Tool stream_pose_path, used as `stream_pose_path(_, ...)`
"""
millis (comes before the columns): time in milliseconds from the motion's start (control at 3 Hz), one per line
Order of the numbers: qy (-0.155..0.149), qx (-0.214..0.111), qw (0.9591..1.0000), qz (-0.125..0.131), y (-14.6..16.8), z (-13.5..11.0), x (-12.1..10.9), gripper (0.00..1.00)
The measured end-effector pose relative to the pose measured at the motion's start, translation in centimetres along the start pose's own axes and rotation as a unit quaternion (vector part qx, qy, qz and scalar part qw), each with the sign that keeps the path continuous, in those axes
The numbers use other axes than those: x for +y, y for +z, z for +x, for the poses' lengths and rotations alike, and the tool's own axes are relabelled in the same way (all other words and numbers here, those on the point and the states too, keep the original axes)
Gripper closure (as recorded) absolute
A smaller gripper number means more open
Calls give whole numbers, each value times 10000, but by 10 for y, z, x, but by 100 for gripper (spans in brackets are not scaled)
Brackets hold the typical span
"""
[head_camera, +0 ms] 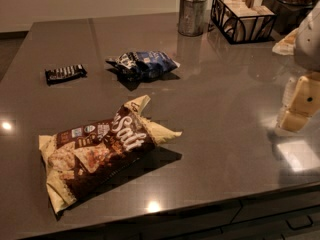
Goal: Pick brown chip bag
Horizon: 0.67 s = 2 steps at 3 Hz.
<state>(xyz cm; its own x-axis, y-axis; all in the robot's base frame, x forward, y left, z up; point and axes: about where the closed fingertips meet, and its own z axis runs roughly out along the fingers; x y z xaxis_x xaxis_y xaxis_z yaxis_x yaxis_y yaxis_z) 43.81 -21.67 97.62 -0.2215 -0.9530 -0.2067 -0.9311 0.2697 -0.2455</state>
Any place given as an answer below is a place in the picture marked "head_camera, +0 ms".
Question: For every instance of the cream wrapper packet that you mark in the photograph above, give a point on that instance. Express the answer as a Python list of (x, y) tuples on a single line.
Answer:
[(286, 45)]

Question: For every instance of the dark cabinet drawers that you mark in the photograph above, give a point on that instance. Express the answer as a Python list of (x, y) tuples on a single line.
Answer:
[(269, 216)]

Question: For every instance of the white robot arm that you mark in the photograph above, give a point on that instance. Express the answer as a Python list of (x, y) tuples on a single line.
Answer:
[(307, 43)]

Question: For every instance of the metal cup holder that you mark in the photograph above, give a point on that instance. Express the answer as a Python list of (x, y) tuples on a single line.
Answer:
[(191, 17)]

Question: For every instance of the brown napkins stack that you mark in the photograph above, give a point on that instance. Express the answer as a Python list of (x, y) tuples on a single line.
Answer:
[(243, 7)]

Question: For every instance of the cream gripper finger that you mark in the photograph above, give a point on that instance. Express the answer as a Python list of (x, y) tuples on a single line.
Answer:
[(304, 103), (289, 90)]

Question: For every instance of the brown chip bag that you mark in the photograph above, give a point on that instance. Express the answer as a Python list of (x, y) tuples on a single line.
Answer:
[(81, 159)]

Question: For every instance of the snack jar on stand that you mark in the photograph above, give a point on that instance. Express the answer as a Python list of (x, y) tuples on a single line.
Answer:
[(289, 13)]

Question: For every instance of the black candy bar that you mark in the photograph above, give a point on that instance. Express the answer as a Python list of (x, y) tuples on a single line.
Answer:
[(65, 74)]

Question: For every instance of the blue chip bag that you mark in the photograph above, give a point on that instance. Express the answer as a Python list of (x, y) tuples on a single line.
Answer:
[(143, 65)]

